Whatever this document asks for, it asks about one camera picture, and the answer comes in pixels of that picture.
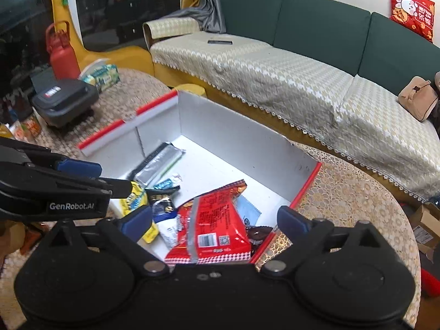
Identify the brown chocolate snack packet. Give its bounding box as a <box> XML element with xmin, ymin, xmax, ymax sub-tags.
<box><xmin>246</xmin><ymin>225</ymin><xmax>276</xmax><ymax>248</ymax></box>

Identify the small blue candy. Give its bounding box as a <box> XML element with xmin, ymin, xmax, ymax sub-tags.
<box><xmin>153</xmin><ymin>178</ymin><xmax>181</xmax><ymax>190</ymax></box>

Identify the green sofa with cover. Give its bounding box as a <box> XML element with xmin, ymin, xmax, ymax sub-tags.
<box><xmin>142</xmin><ymin>17</ymin><xmax>440</xmax><ymax>202</ymax></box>

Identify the red water bottle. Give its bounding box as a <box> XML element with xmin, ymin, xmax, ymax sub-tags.
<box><xmin>46</xmin><ymin>21</ymin><xmax>80</xmax><ymax>79</ymax></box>

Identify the brown cardboard box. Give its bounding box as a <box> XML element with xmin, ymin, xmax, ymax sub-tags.
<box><xmin>411</xmin><ymin>202</ymin><xmax>440</xmax><ymax>248</ymax></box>

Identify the grey curtain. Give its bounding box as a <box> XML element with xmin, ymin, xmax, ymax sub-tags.
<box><xmin>191</xmin><ymin>0</ymin><xmax>227</xmax><ymax>33</ymax></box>

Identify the light blue snack packet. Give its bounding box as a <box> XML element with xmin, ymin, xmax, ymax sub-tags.
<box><xmin>235</xmin><ymin>196</ymin><xmax>262</xmax><ymax>227</ymax></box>

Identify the large red snack bag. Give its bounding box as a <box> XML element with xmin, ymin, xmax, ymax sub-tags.
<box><xmin>164</xmin><ymin>179</ymin><xmax>255</xmax><ymax>265</ymax></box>

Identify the black blue snack packet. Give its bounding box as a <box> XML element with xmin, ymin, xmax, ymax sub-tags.
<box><xmin>146</xmin><ymin>192</ymin><xmax>177</xmax><ymax>222</ymax></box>

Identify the green tissue pack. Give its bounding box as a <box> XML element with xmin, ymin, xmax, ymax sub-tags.
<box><xmin>79</xmin><ymin>58</ymin><xmax>121</xmax><ymax>93</ymax></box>

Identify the red cardboard box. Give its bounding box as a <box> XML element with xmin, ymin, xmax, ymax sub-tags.
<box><xmin>78</xmin><ymin>89</ymin><xmax>323</xmax><ymax>265</ymax></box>

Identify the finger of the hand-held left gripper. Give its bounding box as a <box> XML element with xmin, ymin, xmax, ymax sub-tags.
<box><xmin>96</xmin><ymin>177</ymin><xmax>133</xmax><ymax>199</ymax></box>
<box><xmin>51</xmin><ymin>156</ymin><xmax>103</xmax><ymax>179</ymax></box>

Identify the beige bag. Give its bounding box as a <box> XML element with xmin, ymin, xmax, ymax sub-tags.
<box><xmin>398</xmin><ymin>76</ymin><xmax>440</xmax><ymax>122</ymax></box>

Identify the yellow stool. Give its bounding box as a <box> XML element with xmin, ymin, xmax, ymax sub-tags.
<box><xmin>175</xmin><ymin>83</ymin><xmax>207</xmax><ymax>97</ymax></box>

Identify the yellow blue candy packet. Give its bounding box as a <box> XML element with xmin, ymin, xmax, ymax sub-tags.
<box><xmin>119</xmin><ymin>180</ymin><xmax>148</xmax><ymax>214</ymax></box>

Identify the silver snack bar packet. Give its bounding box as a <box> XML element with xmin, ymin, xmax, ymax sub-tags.
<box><xmin>132</xmin><ymin>142</ymin><xmax>186</xmax><ymax>188</ymax></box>

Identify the white blue-edged snack packet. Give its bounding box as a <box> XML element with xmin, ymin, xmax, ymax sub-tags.
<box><xmin>159</xmin><ymin>213</ymin><xmax>183</xmax><ymax>248</ymax></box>

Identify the red object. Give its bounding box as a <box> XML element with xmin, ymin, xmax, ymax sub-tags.
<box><xmin>420</xmin><ymin>268</ymin><xmax>440</xmax><ymax>298</ymax></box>

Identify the red printed cushion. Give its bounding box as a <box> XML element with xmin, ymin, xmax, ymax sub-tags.
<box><xmin>389</xmin><ymin>0</ymin><xmax>435</xmax><ymax>43</ymax></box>

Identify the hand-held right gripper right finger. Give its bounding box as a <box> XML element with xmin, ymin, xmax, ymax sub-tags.
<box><xmin>259</xmin><ymin>205</ymin><xmax>389</xmax><ymax>277</ymax></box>

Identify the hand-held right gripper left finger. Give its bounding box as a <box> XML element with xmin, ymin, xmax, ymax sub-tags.
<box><xmin>45</xmin><ymin>204</ymin><xmax>169</xmax><ymax>277</ymax></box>

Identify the black tabletop appliance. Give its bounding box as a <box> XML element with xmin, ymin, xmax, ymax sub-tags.
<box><xmin>32</xmin><ymin>79</ymin><xmax>100</xmax><ymax>128</ymax></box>

